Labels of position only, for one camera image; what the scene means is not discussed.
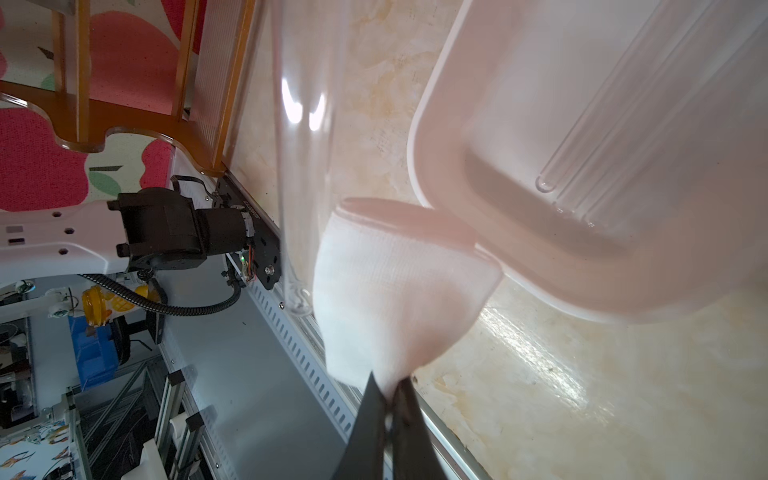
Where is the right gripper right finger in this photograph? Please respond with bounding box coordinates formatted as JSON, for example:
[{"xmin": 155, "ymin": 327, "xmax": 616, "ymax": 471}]
[{"xmin": 391, "ymin": 378, "xmax": 447, "ymax": 480}]

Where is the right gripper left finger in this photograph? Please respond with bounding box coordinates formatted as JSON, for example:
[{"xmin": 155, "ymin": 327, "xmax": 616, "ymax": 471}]
[{"xmin": 332, "ymin": 375, "xmax": 388, "ymax": 480}]

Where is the white wipe cloth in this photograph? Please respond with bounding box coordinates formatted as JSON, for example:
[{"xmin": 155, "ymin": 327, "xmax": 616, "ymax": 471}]
[{"xmin": 313, "ymin": 198, "xmax": 503, "ymax": 398}]

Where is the test tube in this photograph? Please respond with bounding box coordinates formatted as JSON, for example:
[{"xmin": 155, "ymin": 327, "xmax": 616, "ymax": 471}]
[
  {"xmin": 271, "ymin": 1, "xmax": 349, "ymax": 315},
  {"xmin": 554, "ymin": 0, "xmax": 768, "ymax": 217},
  {"xmin": 536, "ymin": 1, "xmax": 756, "ymax": 199},
  {"xmin": 563, "ymin": 15, "xmax": 767, "ymax": 236}
]

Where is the white rectangular tray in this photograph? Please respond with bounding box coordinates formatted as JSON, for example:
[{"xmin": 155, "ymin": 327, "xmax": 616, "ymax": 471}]
[{"xmin": 407, "ymin": 1, "xmax": 767, "ymax": 323}]

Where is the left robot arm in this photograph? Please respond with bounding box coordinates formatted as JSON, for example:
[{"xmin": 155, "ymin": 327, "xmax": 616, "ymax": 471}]
[{"xmin": 1, "ymin": 188, "xmax": 249, "ymax": 317}]

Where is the wooden shelf rack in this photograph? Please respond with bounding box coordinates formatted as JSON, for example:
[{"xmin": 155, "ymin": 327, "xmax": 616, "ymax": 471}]
[{"xmin": 1, "ymin": 1, "xmax": 264, "ymax": 177}]

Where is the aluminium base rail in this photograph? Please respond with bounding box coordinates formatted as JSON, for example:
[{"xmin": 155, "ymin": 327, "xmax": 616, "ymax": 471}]
[{"xmin": 161, "ymin": 173, "xmax": 493, "ymax": 480}]

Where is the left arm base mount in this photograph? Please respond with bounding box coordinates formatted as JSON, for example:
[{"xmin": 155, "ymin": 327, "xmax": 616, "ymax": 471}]
[{"xmin": 214, "ymin": 174, "xmax": 282, "ymax": 290}]

